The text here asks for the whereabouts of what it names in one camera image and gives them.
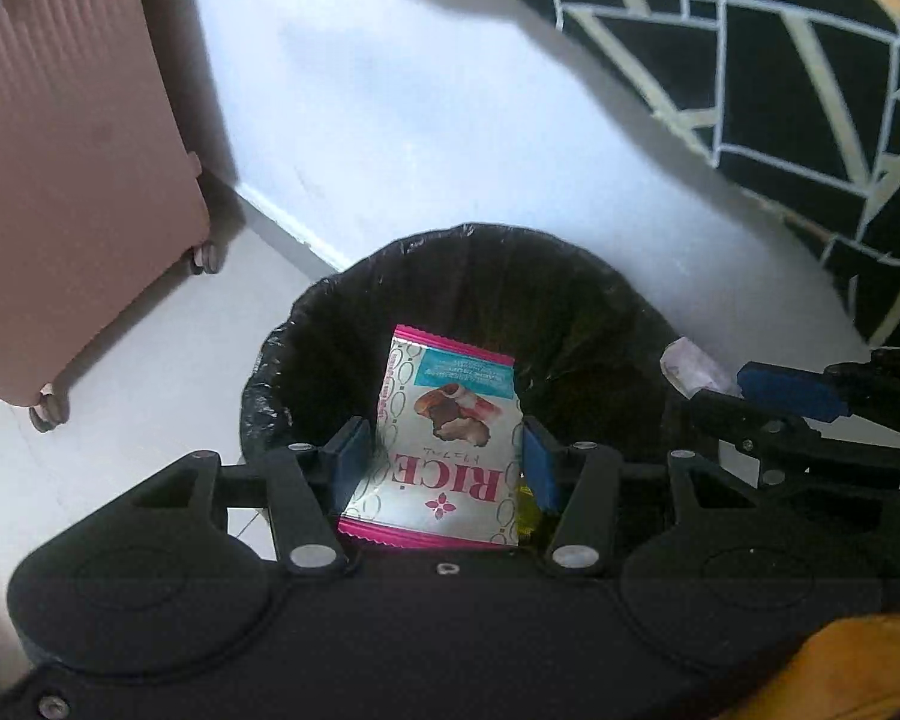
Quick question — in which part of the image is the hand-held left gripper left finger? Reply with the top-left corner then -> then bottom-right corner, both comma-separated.
131,416 -> 372,577

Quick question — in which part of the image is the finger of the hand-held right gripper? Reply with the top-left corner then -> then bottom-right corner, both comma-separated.
682,388 -> 900,496
739,349 -> 900,421

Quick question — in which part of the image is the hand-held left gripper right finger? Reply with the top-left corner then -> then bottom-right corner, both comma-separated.
521,416 -> 762,578

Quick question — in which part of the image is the yellow foil wrapper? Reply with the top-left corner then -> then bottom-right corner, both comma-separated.
516,472 -> 552,537

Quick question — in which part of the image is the white pink rice cracker packet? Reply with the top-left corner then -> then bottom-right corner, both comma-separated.
336,324 -> 526,550

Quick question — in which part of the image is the white paper scrap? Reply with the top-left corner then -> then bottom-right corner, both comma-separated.
658,336 -> 743,400

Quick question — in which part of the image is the black lined trash bin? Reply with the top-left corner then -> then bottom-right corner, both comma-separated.
238,221 -> 691,541

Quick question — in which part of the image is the person's right forearm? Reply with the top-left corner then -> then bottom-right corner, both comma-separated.
727,611 -> 900,720

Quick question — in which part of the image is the black white geometric cloth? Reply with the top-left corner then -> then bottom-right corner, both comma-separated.
420,0 -> 900,350

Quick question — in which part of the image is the pink ribbed suitcase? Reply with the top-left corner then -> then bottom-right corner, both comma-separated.
0,0 -> 218,432

